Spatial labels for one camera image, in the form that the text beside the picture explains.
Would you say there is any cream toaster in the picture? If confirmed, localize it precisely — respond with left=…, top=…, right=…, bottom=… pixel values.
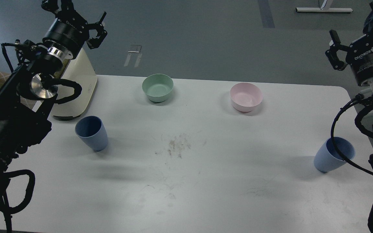
left=51, top=48, right=98, bottom=121

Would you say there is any green bowl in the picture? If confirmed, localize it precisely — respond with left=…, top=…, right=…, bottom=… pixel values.
left=142, top=74, right=174, bottom=102

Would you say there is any white metal stand base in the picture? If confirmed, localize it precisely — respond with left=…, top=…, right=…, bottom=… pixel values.
left=295, top=0, right=353, bottom=14

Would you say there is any dark blue cup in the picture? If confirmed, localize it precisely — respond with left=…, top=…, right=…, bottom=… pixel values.
left=74, top=116, right=108, bottom=151

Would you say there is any light blue cup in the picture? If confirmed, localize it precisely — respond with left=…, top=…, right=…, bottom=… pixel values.
left=313, top=137, right=356, bottom=172

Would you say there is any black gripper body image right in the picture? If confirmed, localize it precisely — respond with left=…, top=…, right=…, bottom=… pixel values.
left=346, top=35, right=373, bottom=86

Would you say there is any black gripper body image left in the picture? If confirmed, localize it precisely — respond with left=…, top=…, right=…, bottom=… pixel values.
left=42, top=12, right=89, bottom=60

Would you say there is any pink bowl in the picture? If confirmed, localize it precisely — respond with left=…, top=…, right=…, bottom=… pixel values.
left=229, top=83, right=264, bottom=113

